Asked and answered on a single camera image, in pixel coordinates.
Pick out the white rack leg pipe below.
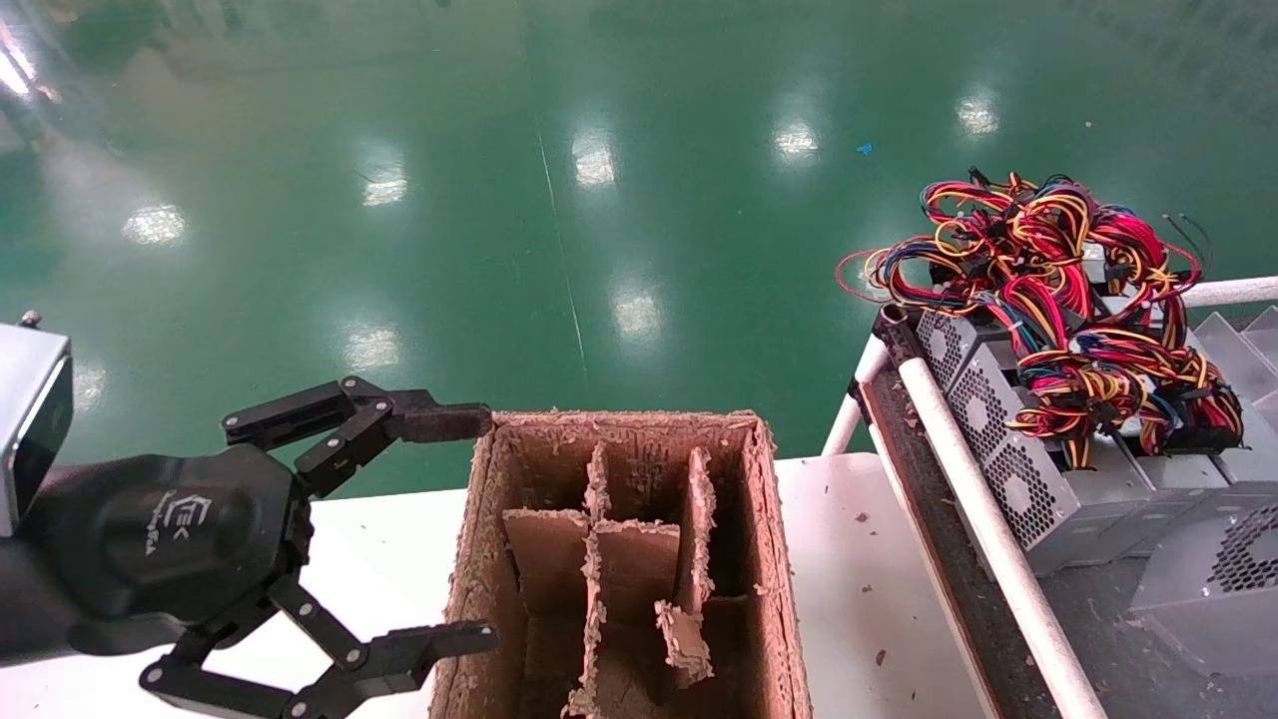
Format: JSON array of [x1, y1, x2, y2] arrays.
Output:
[[821, 335, 890, 457]]

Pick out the worn brown cardboard box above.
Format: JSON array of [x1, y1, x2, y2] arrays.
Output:
[[429, 407, 812, 719]]

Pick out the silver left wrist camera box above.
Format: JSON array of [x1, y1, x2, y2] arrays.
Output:
[[0, 312, 76, 540]]

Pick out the clear acrylic rack dividers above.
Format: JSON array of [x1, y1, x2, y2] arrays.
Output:
[[1193, 305, 1278, 430]]

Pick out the tangled coloured wire bundle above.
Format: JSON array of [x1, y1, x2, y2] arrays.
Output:
[[837, 168, 1247, 470]]

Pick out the white rack back pipe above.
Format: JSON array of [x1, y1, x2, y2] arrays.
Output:
[[1183, 277, 1278, 309]]

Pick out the black rack track strip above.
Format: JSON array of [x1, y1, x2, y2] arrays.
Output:
[[859, 371, 1061, 719]]

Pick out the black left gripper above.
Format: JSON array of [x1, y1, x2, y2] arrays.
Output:
[[20, 376, 498, 719]]

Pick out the brown cardboard divider insert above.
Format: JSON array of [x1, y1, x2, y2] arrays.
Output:
[[502, 442, 718, 719]]

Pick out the black pipe connector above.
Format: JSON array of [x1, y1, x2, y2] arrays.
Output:
[[877, 303, 935, 370]]

